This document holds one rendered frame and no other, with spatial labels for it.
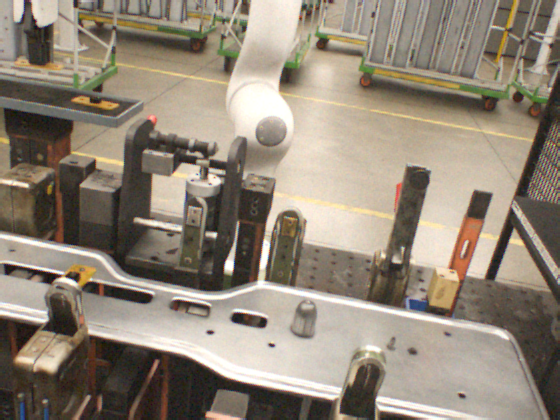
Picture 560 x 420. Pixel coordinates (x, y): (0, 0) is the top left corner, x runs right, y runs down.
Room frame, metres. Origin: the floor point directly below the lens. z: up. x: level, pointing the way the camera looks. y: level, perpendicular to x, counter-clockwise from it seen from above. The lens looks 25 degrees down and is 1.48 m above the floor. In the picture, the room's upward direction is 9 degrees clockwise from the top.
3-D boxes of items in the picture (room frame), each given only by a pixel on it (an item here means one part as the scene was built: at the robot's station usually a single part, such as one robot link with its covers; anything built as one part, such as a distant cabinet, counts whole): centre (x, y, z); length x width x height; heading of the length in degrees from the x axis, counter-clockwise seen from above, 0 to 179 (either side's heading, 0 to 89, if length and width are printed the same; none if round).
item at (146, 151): (0.86, 0.17, 0.94); 0.18 x 0.13 x 0.49; 86
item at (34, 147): (1.01, 0.49, 0.92); 0.10 x 0.08 x 0.45; 86
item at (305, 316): (0.64, -0.06, 1.02); 0.03 x 0.03 x 0.07
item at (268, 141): (1.16, 0.07, 1.09); 0.19 x 0.12 x 0.24; 20
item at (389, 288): (0.80, -0.20, 0.88); 0.07 x 0.06 x 0.35; 176
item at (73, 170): (0.89, 0.36, 0.90); 0.05 x 0.05 x 0.40; 86
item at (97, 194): (0.86, 0.30, 0.89); 0.13 x 0.11 x 0.38; 176
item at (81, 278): (0.67, 0.28, 1.01); 0.08 x 0.04 x 0.01; 176
